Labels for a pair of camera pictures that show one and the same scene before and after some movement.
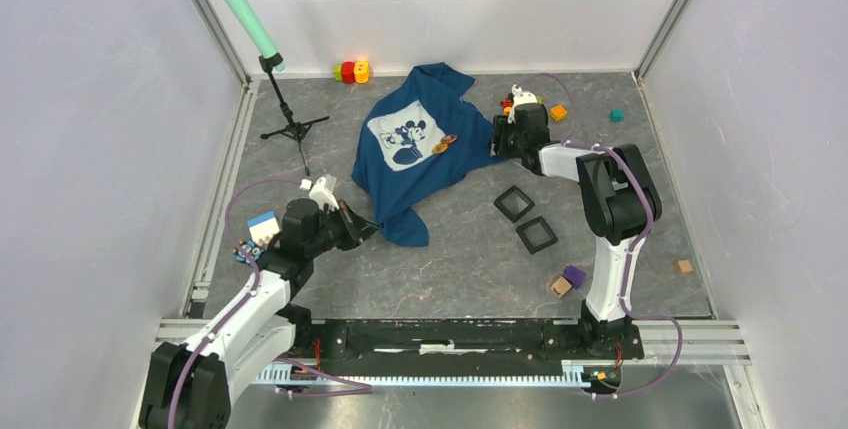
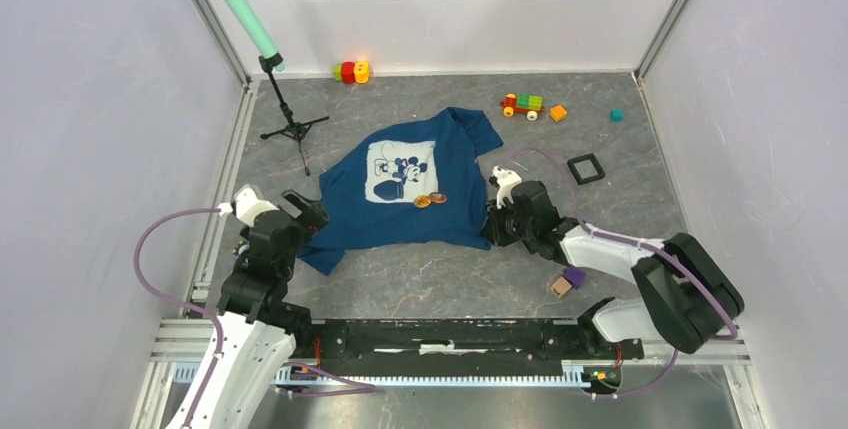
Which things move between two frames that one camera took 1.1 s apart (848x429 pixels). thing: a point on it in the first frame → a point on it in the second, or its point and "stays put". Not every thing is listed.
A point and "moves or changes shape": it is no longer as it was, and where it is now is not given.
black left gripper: x=356 y=228 → x=311 y=219
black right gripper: x=500 y=128 → x=492 y=231
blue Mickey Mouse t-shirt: x=415 y=137 moves or changes shape
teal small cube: x=617 y=115 stays put
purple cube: x=574 y=276 stays put
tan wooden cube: x=561 y=286 stays put
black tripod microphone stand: x=296 y=130 stays put
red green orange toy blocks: x=351 y=72 stays put
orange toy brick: x=558 y=113 stays put
